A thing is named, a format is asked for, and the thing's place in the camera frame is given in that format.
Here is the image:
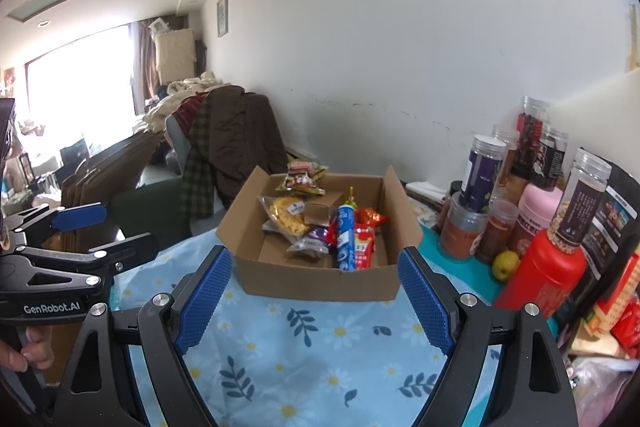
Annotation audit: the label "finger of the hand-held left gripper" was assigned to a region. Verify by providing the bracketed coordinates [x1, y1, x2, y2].
[0, 231, 161, 294]
[0, 201, 109, 249]

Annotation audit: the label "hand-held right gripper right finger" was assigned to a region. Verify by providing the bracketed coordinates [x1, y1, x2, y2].
[396, 246, 578, 427]

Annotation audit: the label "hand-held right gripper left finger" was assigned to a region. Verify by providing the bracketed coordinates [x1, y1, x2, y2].
[50, 245, 235, 427]

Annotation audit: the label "red white snack packet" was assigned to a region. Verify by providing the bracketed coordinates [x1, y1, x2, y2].
[352, 227, 377, 271]

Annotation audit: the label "red gold-print snack packet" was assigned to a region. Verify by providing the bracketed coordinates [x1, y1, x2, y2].
[356, 206, 390, 228]

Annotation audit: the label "blue snack tube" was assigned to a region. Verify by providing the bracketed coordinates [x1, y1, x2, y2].
[333, 203, 357, 273]

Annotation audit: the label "cardboard box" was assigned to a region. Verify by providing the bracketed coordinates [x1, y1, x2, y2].
[216, 164, 423, 303]

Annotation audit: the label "yellow round cookie packet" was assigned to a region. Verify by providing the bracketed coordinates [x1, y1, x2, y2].
[259, 195, 309, 239]

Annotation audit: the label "small gold box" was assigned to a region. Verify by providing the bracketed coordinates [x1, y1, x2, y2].
[304, 194, 347, 226]

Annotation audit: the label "brown red snack packet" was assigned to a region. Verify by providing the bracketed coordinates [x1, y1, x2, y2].
[279, 159, 329, 198]

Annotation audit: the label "person's left hand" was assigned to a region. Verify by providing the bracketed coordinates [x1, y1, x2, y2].
[0, 324, 55, 374]

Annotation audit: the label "dark green stool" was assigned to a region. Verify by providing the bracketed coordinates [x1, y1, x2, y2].
[111, 177, 194, 241]

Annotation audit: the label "stack of flat cardboard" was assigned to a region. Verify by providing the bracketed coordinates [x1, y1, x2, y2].
[60, 132, 166, 253]

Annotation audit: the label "wide jar red powder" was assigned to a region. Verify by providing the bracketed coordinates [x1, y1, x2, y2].
[439, 193, 489, 261]

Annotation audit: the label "yellow green pear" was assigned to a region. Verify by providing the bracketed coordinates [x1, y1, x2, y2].
[491, 250, 521, 282]

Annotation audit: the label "jar brown granules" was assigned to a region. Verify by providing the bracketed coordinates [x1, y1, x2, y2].
[477, 199, 520, 264]

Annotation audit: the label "white paper packet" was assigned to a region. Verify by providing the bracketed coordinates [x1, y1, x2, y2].
[406, 181, 449, 221]

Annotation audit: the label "green plaid cloth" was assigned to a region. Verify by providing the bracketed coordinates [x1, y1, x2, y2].
[180, 99, 217, 221]

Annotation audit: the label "blue floral tablecloth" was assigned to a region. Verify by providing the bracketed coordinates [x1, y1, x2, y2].
[107, 197, 561, 427]

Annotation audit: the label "silver snack packet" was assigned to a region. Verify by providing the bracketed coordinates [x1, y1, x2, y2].
[286, 227, 332, 262]

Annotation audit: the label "red canister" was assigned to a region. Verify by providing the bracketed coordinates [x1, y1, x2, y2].
[494, 227, 587, 319]

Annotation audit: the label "bright window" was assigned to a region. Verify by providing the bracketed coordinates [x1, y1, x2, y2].
[22, 24, 136, 148]

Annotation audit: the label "purple label jar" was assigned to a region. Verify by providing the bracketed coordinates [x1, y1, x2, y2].
[459, 134, 507, 212]

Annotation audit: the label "pink bottle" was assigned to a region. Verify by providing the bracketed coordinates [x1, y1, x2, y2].
[515, 184, 564, 258]

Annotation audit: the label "red striped cloth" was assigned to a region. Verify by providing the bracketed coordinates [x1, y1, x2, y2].
[177, 94, 209, 128]

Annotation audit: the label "brown jacket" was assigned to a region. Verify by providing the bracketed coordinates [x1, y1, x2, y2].
[207, 86, 289, 208]

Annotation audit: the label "clear jar brown contents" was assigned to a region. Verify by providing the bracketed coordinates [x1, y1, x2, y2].
[490, 124, 522, 204]

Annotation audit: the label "pile of beige bedding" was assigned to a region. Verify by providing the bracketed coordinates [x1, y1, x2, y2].
[145, 69, 226, 132]

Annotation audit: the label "red yellow carton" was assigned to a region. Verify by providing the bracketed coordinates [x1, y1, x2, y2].
[570, 252, 640, 358]

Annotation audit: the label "black red label jar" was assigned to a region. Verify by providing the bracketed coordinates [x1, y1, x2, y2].
[531, 123, 569, 191]

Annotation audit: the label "beige upright mattress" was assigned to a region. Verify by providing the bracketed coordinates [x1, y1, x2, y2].
[155, 28, 196, 82]

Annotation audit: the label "tall dark red label jar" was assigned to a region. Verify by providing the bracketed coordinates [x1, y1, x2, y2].
[515, 96, 550, 180]

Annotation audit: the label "white plastic bag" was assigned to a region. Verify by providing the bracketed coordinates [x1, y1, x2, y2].
[570, 354, 637, 427]

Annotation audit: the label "red packet pile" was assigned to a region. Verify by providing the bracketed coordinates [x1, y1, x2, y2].
[610, 294, 640, 359]

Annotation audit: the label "black snack bag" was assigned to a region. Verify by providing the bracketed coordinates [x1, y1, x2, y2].
[580, 162, 640, 308]

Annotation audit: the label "white foam board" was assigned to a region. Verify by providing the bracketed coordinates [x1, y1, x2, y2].
[550, 67, 640, 188]

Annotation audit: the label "wooden strip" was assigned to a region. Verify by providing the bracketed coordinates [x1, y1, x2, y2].
[627, 3, 640, 72]

